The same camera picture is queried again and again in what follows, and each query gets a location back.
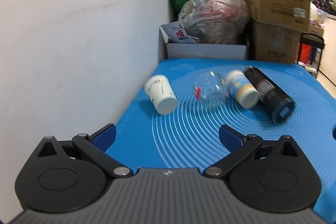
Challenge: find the black cylindrical cup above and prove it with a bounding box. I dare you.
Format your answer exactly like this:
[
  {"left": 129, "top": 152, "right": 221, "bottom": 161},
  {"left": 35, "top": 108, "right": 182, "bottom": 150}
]
[{"left": 244, "top": 67, "right": 295, "bottom": 124}]

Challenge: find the clear glass cup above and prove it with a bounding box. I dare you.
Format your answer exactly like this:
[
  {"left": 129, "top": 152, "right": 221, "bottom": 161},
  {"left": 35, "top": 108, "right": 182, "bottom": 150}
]
[{"left": 194, "top": 71, "right": 229, "bottom": 109}]

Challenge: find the lower brown cardboard box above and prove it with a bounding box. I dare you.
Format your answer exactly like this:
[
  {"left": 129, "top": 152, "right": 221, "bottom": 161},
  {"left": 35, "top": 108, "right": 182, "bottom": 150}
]
[{"left": 253, "top": 21, "right": 301, "bottom": 64}]

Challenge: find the red bucket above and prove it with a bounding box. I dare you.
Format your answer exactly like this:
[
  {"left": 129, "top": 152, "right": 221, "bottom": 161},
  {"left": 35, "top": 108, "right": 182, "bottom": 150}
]
[{"left": 299, "top": 44, "right": 312, "bottom": 64}]

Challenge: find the white cardboard box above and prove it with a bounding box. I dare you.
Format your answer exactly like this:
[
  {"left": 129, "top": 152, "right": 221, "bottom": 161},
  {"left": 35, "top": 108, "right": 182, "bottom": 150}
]
[{"left": 160, "top": 22, "right": 248, "bottom": 60}]

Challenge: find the clear plastic bag with clothes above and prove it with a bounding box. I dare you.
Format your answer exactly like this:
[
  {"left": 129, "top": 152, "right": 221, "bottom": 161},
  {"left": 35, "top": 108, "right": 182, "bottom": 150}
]
[{"left": 178, "top": 0, "right": 249, "bottom": 44}]

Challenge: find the black folding chair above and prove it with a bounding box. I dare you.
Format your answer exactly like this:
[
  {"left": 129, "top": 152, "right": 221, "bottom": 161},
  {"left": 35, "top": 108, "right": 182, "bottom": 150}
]
[{"left": 296, "top": 33, "right": 325, "bottom": 79}]

